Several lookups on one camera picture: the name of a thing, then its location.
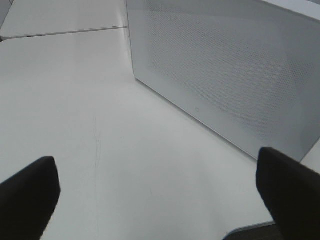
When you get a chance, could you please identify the white microwave door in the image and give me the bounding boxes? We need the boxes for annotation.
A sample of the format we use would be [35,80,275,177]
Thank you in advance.
[126,0,320,161]

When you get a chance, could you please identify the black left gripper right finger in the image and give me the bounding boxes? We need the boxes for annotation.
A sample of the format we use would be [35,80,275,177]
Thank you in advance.
[225,147,320,240]

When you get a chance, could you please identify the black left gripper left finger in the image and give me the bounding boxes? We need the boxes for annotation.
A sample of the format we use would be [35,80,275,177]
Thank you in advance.
[0,156,61,240]

